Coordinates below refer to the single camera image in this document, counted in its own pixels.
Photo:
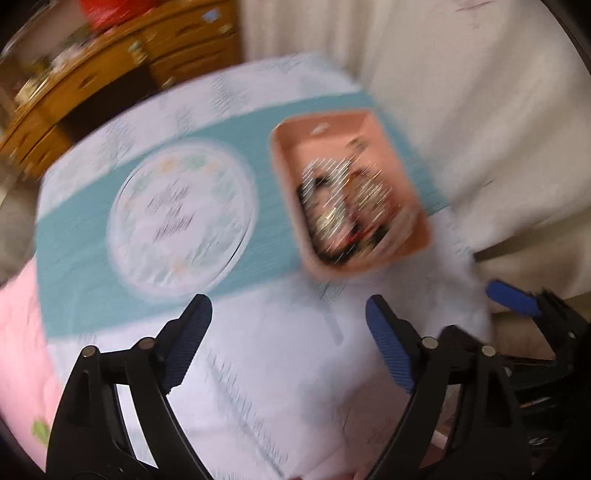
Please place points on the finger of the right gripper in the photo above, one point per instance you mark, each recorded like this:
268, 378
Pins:
565, 330

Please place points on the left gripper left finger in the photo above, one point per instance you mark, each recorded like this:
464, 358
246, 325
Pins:
89, 439

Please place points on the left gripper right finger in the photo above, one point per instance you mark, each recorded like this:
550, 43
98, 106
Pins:
488, 440

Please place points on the gold chain comb ornament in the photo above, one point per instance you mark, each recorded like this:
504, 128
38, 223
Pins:
368, 199

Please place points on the pink blanket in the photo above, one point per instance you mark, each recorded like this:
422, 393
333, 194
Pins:
30, 388

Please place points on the pink plastic tray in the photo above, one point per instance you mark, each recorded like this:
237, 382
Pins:
313, 155

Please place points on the tree-print tablecloth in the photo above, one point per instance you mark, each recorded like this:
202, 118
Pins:
176, 197

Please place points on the wooden desk with drawers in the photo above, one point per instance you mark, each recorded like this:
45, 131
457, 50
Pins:
169, 45

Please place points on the red plastic bag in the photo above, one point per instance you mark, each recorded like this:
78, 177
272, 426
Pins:
104, 14

